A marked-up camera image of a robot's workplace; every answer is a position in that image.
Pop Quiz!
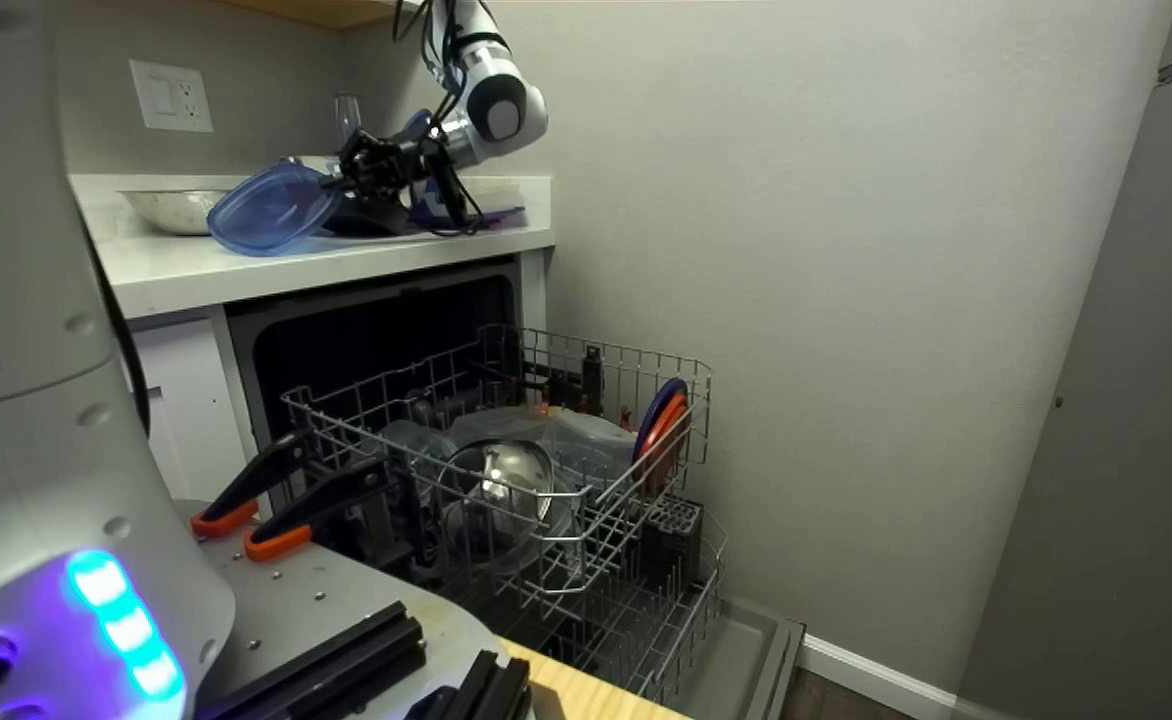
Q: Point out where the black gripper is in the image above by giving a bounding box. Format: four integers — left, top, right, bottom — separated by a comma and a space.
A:
338, 129, 454, 206

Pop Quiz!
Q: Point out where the blue translucent plastic lid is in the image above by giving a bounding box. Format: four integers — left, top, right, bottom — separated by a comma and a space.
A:
206, 155, 348, 261

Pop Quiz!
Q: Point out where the dark blue upright lid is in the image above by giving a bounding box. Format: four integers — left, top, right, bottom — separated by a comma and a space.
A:
391, 108, 470, 224

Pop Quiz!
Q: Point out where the purple plastic lid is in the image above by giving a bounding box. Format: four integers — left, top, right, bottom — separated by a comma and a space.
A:
417, 201, 532, 231

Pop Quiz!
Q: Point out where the built-in dishwasher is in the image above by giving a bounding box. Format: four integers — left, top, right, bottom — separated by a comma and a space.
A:
221, 252, 809, 720

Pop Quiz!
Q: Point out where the open dishwasher door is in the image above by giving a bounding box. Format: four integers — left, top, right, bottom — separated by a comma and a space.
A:
681, 591, 809, 720

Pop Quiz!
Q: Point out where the clear drinking glass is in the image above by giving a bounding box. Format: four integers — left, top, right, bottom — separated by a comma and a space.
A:
328, 93, 369, 138

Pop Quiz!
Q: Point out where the white kitchen counter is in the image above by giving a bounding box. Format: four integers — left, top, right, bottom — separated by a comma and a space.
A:
67, 172, 559, 328

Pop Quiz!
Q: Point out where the stainless steel bowl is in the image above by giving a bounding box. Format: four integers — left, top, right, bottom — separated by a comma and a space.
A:
124, 185, 235, 241

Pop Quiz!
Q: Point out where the white cabinet front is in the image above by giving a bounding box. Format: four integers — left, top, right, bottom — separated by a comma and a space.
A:
130, 311, 259, 512

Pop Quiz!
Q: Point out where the dark cup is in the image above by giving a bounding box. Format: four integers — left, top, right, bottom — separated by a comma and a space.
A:
576, 345, 610, 416

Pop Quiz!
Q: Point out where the black clamp orange tip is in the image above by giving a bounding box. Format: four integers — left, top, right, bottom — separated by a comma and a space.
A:
241, 454, 396, 562
189, 432, 310, 541

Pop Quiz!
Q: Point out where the stainless steel pot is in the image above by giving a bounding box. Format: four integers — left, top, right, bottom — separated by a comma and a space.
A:
445, 436, 585, 562

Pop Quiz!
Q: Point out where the blue plate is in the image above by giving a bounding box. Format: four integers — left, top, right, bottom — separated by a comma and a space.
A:
630, 374, 691, 462

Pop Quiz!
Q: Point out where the orange plate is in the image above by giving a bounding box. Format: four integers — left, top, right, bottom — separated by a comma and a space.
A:
636, 391, 697, 491

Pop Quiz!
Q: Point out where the black cutlery basket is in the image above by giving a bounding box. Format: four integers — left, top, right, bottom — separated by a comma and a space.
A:
640, 494, 708, 591

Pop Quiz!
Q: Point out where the long black aluminium extrusion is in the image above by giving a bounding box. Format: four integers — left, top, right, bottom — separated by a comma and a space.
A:
195, 599, 428, 720

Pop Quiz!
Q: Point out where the short black aluminium extrusion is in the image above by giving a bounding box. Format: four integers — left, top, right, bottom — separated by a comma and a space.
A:
399, 649, 537, 720

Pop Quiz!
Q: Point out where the white baseboard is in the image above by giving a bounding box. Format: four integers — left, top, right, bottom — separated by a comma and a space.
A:
797, 633, 962, 720

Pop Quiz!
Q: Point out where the wooden wall shelf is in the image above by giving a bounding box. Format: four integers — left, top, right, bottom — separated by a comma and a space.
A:
229, 0, 436, 31

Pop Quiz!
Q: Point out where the white wall outlet plate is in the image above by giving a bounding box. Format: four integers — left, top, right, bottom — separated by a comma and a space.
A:
124, 56, 217, 137

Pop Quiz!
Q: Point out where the white wire dish rack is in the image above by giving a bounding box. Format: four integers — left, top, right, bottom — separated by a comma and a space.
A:
277, 320, 717, 603

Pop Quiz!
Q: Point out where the thick black cable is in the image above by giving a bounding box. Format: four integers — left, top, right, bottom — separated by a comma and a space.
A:
111, 334, 156, 432

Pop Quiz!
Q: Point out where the gray metal base plate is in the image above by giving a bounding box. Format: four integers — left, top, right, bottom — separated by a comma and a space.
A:
189, 502, 510, 720

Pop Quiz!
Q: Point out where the grey wire dish rack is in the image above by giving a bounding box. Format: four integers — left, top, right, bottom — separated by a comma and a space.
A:
477, 491, 735, 713

